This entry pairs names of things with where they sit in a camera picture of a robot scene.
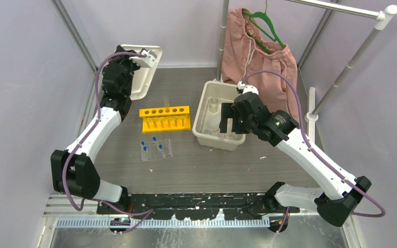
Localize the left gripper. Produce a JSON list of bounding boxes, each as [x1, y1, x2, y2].
[[109, 45, 144, 97]]

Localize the small glass beaker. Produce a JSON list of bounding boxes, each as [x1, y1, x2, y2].
[[208, 97, 219, 113]]

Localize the white rectangular tray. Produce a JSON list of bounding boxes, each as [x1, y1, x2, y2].
[[119, 44, 163, 101]]

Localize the beige plastic bin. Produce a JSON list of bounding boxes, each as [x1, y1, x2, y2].
[[192, 81, 246, 151]]

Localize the red capped wash bottle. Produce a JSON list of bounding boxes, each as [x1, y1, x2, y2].
[[206, 113, 221, 132]]

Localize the small white cup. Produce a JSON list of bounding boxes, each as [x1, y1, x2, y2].
[[203, 129, 213, 136]]

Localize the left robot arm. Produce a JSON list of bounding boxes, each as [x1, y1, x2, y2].
[[51, 45, 157, 213]]

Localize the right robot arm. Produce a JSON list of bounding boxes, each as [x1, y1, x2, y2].
[[220, 92, 372, 227]]

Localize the yellow test tube rack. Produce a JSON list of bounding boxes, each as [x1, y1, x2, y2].
[[139, 106, 192, 133]]

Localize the pink shorts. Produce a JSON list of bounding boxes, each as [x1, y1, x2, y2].
[[222, 8, 300, 121]]

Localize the clear acrylic tube rack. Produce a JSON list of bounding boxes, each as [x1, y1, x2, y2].
[[140, 139, 173, 162]]

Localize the green clothes hanger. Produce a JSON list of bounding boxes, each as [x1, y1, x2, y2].
[[241, 9, 286, 54]]

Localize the white clothes rack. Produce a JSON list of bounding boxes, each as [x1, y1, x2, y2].
[[216, 0, 397, 152]]

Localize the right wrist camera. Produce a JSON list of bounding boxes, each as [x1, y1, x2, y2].
[[236, 81, 259, 95]]

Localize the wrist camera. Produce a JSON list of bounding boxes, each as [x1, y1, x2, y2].
[[130, 49, 158, 68], [236, 81, 259, 95]]

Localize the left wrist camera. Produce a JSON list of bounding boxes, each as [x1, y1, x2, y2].
[[130, 49, 158, 68]]

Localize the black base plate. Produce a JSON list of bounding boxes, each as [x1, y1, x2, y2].
[[113, 192, 285, 221]]

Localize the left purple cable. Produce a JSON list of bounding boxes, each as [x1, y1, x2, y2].
[[61, 51, 155, 235]]

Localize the purple cable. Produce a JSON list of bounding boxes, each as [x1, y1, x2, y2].
[[61, 51, 155, 235], [239, 70, 387, 235]]

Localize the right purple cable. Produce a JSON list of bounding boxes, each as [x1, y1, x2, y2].
[[239, 70, 387, 235]]

